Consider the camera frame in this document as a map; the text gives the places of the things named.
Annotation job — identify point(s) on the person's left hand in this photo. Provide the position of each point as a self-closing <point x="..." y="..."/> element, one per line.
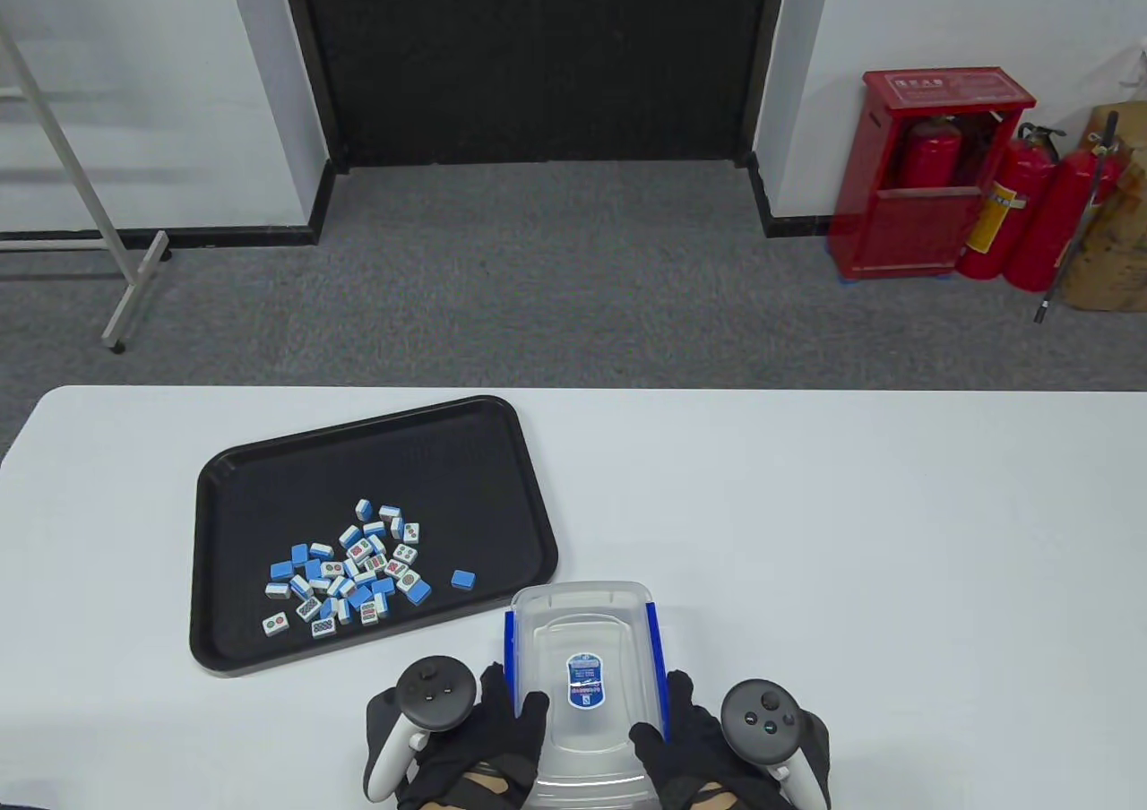
<point x="484" y="756"/>

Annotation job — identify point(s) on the person's right hand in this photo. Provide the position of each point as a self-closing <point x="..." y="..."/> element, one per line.
<point x="694" y="756"/>

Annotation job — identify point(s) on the person's right thumb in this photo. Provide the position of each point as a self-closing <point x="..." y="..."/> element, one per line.
<point x="647" y="743"/>

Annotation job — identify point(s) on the person's left thumb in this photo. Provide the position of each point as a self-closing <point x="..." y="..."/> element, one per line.
<point x="531" y="720"/>

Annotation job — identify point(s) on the clear plastic box blue latches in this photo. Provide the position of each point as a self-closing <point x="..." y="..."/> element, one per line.
<point x="582" y="622"/>

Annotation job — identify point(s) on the left wrist controller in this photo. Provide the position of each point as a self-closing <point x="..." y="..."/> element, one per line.
<point x="435" y="689"/>

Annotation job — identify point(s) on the wrist controller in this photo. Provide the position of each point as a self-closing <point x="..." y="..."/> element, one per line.
<point x="762" y="720"/>
<point x="435" y="689"/>

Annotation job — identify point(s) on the right wrist controller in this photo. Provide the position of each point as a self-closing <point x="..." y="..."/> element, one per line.
<point x="762" y="720"/>

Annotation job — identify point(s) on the pile of blue mahjong tiles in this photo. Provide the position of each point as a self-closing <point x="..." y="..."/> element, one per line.
<point x="363" y="568"/>

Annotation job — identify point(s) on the black plastic tray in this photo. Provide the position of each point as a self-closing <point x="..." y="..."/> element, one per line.
<point x="269" y="496"/>

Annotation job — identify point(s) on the red fire extinguisher cabinet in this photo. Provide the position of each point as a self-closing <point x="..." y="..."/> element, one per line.
<point x="905" y="228"/>

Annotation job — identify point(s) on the red fire extinguisher yellow label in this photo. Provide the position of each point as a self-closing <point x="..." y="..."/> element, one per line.
<point x="1008" y="210"/>

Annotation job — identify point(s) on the black door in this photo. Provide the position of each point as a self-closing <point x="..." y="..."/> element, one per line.
<point x="538" y="57"/>

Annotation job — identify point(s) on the brown cardboard box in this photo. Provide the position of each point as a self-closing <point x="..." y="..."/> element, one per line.
<point x="1116" y="245"/>

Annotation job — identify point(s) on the white metal stand frame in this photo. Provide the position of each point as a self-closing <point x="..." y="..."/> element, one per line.
<point x="67" y="156"/>

